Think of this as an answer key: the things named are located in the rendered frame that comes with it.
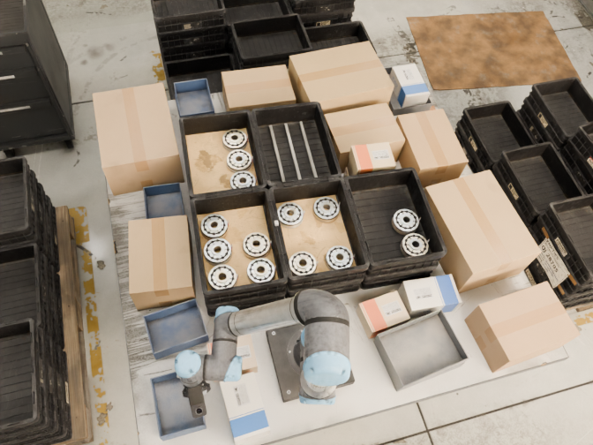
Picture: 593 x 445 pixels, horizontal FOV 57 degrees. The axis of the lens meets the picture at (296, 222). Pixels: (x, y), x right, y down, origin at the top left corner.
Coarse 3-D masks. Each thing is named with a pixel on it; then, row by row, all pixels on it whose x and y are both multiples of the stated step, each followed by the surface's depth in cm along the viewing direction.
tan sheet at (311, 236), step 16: (304, 208) 216; (304, 224) 212; (320, 224) 213; (336, 224) 213; (288, 240) 208; (304, 240) 209; (320, 240) 209; (336, 240) 210; (288, 256) 205; (320, 256) 206
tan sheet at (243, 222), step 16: (240, 208) 214; (256, 208) 215; (240, 224) 210; (256, 224) 211; (208, 240) 206; (240, 240) 207; (240, 256) 204; (272, 256) 205; (208, 272) 200; (240, 272) 200; (208, 288) 196
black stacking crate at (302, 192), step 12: (276, 192) 210; (288, 192) 212; (300, 192) 214; (312, 192) 216; (324, 192) 218; (336, 192) 220; (348, 216) 209; (348, 228) 211; (360, 252) 199; (360, 264) 202; (336, 276) 198; (348, 276) 199; (360, 276) 203; (288, 288) 199; (300, 288) 199
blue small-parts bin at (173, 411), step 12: (156, 384) 190; (168, 384) 191; (180, 384) 191; (156, 396) 188; (168, 396) 189; (180, 396) 189; (156, 408) 182; (168, 408) 187; (180, 408) 187; (168, 420) 185; (180, 420) 185; (192, 420) 185; (204, 420) 179; (168, 432) 183; (180, 432) 177; (192, 432) 183
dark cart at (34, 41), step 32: (0, 0) 259; (32, 0) 273; (0, 32) 249; (32, 32) 257; (0, 64) 259; (32, 64) 264; (64, 64) 330; (0, 96) 274; (32, 96) 280; (64, 96) 308; (0, 128) 292; (32, 128) 299; (64, 128) 305
